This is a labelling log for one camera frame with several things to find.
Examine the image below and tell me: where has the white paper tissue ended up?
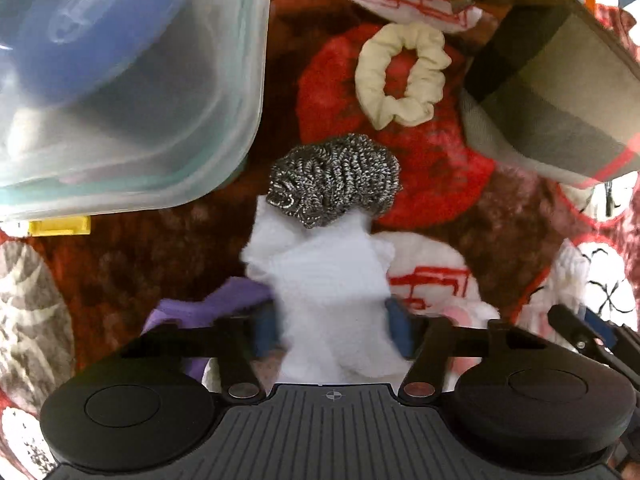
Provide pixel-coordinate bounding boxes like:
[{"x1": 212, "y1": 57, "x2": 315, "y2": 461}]
[{"x1": 241, "y1": 197, "x2": 409, "y2": 386}]

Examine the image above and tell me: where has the pink soft pouch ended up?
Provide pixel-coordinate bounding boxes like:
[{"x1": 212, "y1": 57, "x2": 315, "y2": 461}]
[{"x1": 440, "y1": 298, "x2": 500, "y2": 378}]

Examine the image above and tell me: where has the purple cloth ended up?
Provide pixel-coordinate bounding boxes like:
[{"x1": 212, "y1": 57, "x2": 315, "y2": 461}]
[{"x1": 142, "y1": 276, "x2": 273, "y2": 350}]

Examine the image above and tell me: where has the steel wool scourer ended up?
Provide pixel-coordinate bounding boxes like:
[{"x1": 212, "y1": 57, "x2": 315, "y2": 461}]
[{"x1": 266, "y1": 133, "x2": 400, "y2": 229}]

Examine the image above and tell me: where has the olive striped zipper pouch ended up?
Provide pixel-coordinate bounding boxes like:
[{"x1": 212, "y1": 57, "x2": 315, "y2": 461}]
[{"x1": 452, "y1": 0, "x2": 639, "y2": 188}]

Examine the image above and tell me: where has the cream hair scrunchie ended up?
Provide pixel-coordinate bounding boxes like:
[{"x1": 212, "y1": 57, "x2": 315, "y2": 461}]
[{"x1": 355, "y1": 22, "x2": 452, "y2": 131}]

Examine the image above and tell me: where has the red floral plush blanket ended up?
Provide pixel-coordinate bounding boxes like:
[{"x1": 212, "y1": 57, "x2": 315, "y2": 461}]
[{"x1": 1, "y1": 0, "x2": 639, "y2": 479}]

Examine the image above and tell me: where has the clear lidded storage box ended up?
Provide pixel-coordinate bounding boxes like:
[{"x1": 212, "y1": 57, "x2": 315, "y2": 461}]
[{"x1": 1, "y1": 0, "x2": 270, "y2": 222}]

